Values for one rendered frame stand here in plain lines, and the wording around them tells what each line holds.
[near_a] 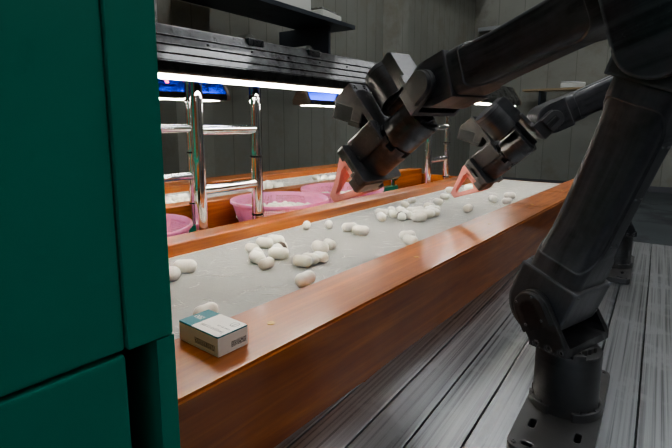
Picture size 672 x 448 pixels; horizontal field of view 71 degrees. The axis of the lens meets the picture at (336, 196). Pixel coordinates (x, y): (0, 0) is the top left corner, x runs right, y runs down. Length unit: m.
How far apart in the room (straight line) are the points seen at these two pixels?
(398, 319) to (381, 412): 0.14
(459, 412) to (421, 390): 0.05
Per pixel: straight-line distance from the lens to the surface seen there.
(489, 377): 0.63
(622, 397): 0.65
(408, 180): 2.13
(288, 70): 0.85
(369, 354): 0.59
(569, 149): 8.20
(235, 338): 0.46
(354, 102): 0.69
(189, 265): 0.77
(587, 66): 8.21
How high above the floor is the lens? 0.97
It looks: 9 degrees down
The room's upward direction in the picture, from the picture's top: straight up
